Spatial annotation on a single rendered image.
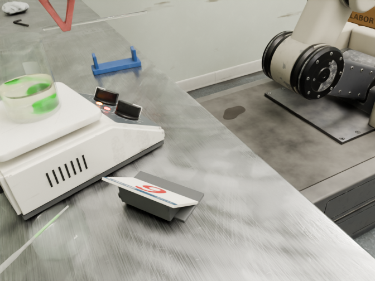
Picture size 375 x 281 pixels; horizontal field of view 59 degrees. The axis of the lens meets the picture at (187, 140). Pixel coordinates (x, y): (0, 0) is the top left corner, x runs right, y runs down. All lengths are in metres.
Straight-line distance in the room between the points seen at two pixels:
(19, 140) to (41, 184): 0.05
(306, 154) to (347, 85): 0.27
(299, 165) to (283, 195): 0.66
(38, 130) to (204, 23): 1.83
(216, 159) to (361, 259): 0.19
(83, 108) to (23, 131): 0.07
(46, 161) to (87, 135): 0.05
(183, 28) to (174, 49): 0.13
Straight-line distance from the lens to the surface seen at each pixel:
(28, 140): 0.37
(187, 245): 0.34
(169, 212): 0.34
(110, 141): 0.40
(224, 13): 2.20
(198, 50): 2.17
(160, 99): 0.57
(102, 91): 0.48
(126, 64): 0.71
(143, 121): 0.44
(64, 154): 0.38
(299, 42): 1.11
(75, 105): 0.41
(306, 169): 1.04
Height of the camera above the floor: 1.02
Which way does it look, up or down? 36 degrees down
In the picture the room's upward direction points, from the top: 4 degrees counter-clockwise
